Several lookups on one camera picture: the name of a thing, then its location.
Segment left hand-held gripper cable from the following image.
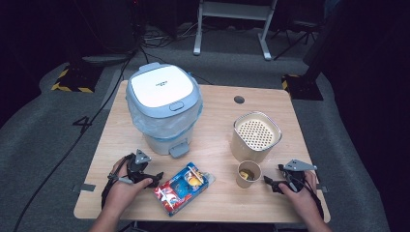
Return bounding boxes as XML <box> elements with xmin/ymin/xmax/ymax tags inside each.
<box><xmin>101</xmin><ymin>153</ymin><xmax>135</xmax><ymax>211</ymax></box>

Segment beige strainer container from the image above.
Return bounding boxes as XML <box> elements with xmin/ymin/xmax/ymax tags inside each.
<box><xmin>229</xmin><ymin>110</ymin><xmax>283</xmax><ymax>166</ymax></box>

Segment right hand-held gripper cable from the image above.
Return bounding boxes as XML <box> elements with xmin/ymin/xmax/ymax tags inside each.
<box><xmin>289</xmin><ymin>175</ymin><xmax>325</xmax><ymax>220</ymax></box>

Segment dark yellow food scraps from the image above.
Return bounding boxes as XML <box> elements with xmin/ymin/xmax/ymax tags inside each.
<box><xmin>240</xmin><ymin>168</ymin><xmax>256</xmax><ymax>182</ymax></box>

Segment white metal desk frame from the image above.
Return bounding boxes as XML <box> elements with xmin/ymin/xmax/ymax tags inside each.
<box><xmin>192</xmin><ymin>0</ymin><xmax>278</xmax><ymax>62</ymax></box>

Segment person's right hand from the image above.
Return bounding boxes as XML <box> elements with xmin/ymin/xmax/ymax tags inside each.
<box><xmin>278</xmin><ymin>171</ymin><xmax>321</xmax><ymax>220</ymax></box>

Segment black yellow striped stand base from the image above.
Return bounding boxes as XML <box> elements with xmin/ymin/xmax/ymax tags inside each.
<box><xmin>280</xmin><ymin>73</ymin><xmax>325</xmax><ymax>102</ymax></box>
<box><xmin>50</xmin><ymin>65</ymin><xmax>100</xmax><ymax>95</ymax></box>

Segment brown paper cup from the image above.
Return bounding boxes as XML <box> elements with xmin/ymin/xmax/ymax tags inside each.
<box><xmin>235</xmin><ymin>159</ymin><xmax>262</xmax><ymax>189</ymax></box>

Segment grey flat stand base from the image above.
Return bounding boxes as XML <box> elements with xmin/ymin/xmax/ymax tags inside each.
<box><xmin>81</xmin><ymin>52</ymin><xmax>137</xmax><ymax>68</ymax></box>

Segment hand-held gripper cable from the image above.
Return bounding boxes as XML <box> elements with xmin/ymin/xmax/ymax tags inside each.
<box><xmin>101</xmin><ymin>153</ymin><xmax>135</xmax><ymax>211</ymax></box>
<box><xmin>289</xmin><ymin>175</ymin><xmax>325</xmax><ymax>220</ymax></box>

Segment long black floor cable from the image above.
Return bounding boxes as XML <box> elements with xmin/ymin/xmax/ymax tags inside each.
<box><xmin>12</xmin><ymin>56</ymin><xmax>134</xmax><ymax>232</ymax></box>

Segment person's left hand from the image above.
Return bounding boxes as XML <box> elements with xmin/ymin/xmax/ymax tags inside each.
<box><xmin>103</xmin><ymin>157</ymin><xmax>155</xmax><ymax>211</ymax></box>

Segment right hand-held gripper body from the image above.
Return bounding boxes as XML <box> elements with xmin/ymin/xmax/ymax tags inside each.
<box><xmin>278</xmin><ymin>159</ymin><xmax>318</xmax><ymax>193</ymax></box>

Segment clear plastic bin liner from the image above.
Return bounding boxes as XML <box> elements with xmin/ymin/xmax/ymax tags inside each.
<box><xmin>126</xmin><ymin>93</ymin><xmax>204</xmax><ymax>140</ymax></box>

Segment bundle of floor cables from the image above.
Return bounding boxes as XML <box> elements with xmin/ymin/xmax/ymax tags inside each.
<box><xmin>140</xmin><ymin>21</ymin><xmax>202</xmax><ymax>50</ymax></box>

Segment colourful snack box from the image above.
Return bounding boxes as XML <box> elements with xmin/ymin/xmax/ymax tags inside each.
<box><xmin>153</xmin><ymin>161</ymin><xmax>217</xmax><ymax>218</ymax></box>

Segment white and blue pedal bin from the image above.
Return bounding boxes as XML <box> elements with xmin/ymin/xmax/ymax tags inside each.
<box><xmin>125</xmin><ymin>62</ymin><xmax>204</xmax><ymax>160</ymax></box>

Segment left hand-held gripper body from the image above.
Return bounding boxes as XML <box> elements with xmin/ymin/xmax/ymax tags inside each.
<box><xmin>126</xmin><ymin>148</ymin><xmax>157</xmax><ymax>186</ymax></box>

